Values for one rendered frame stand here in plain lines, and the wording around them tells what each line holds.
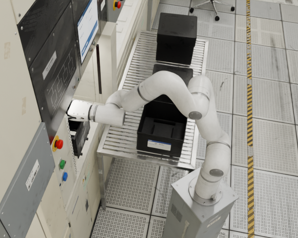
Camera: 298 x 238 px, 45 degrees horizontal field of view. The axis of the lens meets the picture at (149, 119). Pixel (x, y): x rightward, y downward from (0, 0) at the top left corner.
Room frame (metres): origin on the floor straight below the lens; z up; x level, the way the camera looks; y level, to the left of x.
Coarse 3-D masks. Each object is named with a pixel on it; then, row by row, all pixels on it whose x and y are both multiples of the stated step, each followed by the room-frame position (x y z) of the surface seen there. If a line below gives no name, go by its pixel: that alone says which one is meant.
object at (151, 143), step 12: (144, 108) 1.50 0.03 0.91; (156, 108) 1.55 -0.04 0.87; (168, 108) 1.54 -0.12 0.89; (144, 120) 1.53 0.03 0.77; (156, 120) 1.52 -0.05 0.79; (168, 120) 1.52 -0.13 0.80; (180, 120) 1.53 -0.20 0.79; (144, 132) 1.43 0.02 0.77; (156, 132) 1.43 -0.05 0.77; (168, 132) 1.44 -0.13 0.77; (180, 132) 1.45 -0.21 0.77; (144, 144) 1.29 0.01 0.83; (156, 144) 1.28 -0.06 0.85; (168, 144) 1.27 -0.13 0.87; (180, 144) 1.26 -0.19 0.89; (180, 156) 1.26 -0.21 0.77
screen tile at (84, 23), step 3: (87, 12) 1.35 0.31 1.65; (87, 15) 1.35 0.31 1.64; (84, 18) 1.31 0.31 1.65; (87, 18) 1.35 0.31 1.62; (84, 21) 1.31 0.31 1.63; (87, 21) 1.35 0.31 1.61; (81, 24) 1.27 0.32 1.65; (84, 24) 1.31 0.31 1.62; (87, 24) 1.34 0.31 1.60; (81, 27) 1.27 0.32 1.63; (84, 27) 1.30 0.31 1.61; (87, 27) 1.34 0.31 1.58; (81, 30) 1.26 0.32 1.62; (87, 30) 1.33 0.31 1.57; (81, 33) 1.26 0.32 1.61; (84, 33) 1.30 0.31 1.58; (87, 33) 1.33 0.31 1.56; (84, 36) 1.29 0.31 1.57; (87, 36) 1.33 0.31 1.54; (81, 39) 1.25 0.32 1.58; (84, 39) 1.29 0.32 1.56; (81, 42) 1.25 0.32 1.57; (81, 45) 1.25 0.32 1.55
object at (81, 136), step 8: (72, 120) 1.24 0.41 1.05; (88, 120) 1.23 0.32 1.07; (72, 128) 1.22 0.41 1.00; (80, 128) 1.11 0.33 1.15; (88, 128) 1.21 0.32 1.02; (72, 136) 1.03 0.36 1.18; (80, 136) 1.09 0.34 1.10; (72, 144) 1.03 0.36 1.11; (80, 144) 1.08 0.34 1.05; (80, 152) 1.06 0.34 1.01
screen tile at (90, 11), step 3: (93, 3) 1.45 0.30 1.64; (90, 6) 1.41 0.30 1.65; (93, 6) 1.45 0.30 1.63; (90, 9) 1.40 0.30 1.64; (93, 9) 1.44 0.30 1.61; (90, 12) 1.40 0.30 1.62; (96, 12) 1.49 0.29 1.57; (90, 15) 1.40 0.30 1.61; (96, 15) 1.49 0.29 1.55; (93, 18) 1.43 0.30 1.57; (90, 21) 1.39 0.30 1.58; (93, 21) 1.43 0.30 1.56; (90, 24) 1.39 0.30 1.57; (93, 24) 1.43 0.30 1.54; (90, 27) 1.38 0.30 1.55
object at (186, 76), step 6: (156, 66) 1.97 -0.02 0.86; (162, 66) 1.97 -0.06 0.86; (168, 66) 1.98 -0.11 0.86; (174, 72) 1.92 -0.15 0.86; (180, 72) 1.92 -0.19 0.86; (186, 72) 1.93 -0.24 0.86; (192, 72) 1.94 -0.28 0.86; (186, 78) 1.87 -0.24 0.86; (186, 84) 1.81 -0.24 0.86; (162, 96) 1.71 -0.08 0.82; (168, 102) 1.70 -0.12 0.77
